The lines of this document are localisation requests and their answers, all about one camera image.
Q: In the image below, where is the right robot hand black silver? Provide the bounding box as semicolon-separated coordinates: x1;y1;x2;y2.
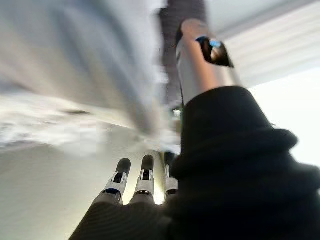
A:
68;18;320;240

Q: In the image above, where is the white fringed cushion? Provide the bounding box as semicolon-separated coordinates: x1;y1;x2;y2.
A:
0;0;181;154

